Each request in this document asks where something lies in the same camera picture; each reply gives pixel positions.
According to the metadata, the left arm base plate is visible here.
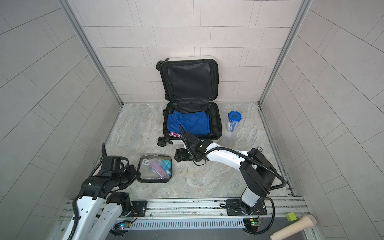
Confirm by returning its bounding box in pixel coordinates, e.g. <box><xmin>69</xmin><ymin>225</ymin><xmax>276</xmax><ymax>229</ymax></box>
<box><xmin>120</xmin><ymin>201</ymin><xmax>148</xmax><ymax>218</ymax></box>

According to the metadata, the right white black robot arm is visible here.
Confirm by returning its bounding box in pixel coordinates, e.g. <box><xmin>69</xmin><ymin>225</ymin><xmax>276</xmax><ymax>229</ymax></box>
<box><xmin>175</xmin><ymin>132</ymin><xmax>287</xmax><ymax>209</ymax></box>

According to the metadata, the beige wooden handle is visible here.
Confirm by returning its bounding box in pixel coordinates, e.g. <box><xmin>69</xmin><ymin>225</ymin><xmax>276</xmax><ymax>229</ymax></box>
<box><xmin>270</xmin><ymin>215</ymin><xmax>317</xmax><ymax>240</ymax></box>

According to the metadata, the left circuit board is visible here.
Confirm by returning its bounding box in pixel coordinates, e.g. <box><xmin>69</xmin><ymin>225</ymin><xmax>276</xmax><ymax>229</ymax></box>
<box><xmin>113</xmin><ymin>221</ymin><xmax>132</xmax><ymax>230</ymax></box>

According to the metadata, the open black white suitcase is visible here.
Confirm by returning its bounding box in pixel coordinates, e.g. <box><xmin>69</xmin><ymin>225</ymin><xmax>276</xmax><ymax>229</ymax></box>
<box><xmin>156</xmin><ymin>56</ymin><xmax>223</xmax><ymax>145</ymax></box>

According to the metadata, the right circuit board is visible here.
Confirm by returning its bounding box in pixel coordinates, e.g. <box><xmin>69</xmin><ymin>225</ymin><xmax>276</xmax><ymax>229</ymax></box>
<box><xmin>243</xmin><ymin>218</ymin><xmax>263</xmax><ymax>228</ymax></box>

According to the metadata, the blue lid plastic cup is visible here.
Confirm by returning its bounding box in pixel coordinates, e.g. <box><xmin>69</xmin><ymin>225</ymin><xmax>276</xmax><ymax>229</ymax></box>
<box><xmin>228</xmin><ymin>111</ymin><xmax>242</xmax><ymax>132</ymax></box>

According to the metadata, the green sticky note block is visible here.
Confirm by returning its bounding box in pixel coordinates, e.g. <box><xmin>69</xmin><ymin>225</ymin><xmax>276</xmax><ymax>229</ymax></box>
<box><xmin>286</xmin><ymin>213</ymin><xmax>297</xmax><ymax>222</ymax></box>

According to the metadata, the circuit board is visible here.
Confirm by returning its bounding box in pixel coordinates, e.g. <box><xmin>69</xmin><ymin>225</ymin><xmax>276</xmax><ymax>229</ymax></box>
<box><xmin>243</xmin><ymin>218</ymin><xmax>263</xmax><ymax>228</ymax></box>
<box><xmin>113</xmin><ymin>221</ymin><xmax>132</xmax><ymax>230</ymax></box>

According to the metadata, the detached black suitcase wheel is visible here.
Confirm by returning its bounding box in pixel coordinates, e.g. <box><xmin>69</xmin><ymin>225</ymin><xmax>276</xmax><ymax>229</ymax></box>
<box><xmin>157</xmin><ymin>137</ymin><xmax>173</xmax><ymax>147</ymax></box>

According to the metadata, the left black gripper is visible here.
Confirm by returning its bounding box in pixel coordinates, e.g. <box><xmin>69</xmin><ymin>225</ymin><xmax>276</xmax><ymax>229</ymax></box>
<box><xmin>112</xmin><ymin>163</ymin><xmax>144</xmax><ymax>188</ymax></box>

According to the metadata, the left black cable conduit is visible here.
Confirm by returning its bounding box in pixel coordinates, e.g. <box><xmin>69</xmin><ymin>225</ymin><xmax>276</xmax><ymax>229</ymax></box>
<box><xmin>66</xmin><ymin>142</ymin><xmax>130</xmax><ymax>240</ymax></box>

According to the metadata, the right black cable conduit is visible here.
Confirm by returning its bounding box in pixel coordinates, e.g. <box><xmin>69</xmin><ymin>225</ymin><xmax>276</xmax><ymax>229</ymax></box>
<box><xmin>178</xmin><ymin>124</ymin><xmax>287</xmax><ymax>235</ymax></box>

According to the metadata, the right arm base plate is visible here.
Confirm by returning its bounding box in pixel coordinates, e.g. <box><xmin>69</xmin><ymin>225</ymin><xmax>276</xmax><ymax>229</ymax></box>
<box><xmin>220</xmin><ymin>199</ymin><xmax>268</xmax><ymax>216</ymax></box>

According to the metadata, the clear toiletry pouch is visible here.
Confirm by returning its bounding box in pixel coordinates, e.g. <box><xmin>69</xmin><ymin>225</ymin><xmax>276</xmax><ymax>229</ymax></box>
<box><xmin>138</xmin><ymin>155</ymin><xmax>173</xmax><ymax>183</ymax></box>

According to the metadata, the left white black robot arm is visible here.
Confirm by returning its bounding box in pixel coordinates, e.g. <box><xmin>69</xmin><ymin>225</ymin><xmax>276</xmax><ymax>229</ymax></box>
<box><xmin>63</xmin><ymin>155</ymin><xmax>140</xmax><ymax>240</ymax></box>

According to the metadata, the red white striped cloth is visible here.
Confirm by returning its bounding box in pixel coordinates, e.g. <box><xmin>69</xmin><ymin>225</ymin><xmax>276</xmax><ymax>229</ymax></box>
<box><xmin>169</xmin><ymin>132</ymin><xmax>182</xmax><ymax>139</ymax></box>

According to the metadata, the black cable conduit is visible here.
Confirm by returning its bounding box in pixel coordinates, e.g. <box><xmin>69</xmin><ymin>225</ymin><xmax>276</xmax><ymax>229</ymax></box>
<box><xmin>178</xmin><ymin>124</ymin><xmax>287</xmax><ymax>235</ymax></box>
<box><xmin>66</xmin><ymin>142</ymin><xmax>130</xmax><ymax>240</ymax></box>

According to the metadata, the aluminium mounting rail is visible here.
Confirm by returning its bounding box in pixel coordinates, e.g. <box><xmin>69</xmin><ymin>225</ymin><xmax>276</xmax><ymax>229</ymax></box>
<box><xmin>59</xmin><ymin>196</ymin><xmax>310</xmax><ymax>221</ymax></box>

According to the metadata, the blue shirt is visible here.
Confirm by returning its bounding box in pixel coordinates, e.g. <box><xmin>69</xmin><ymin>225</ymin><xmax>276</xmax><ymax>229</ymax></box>
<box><xmin>167</xmin><ymin>111</ymin><xmax>210</xmax><ymax>136</ymax></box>

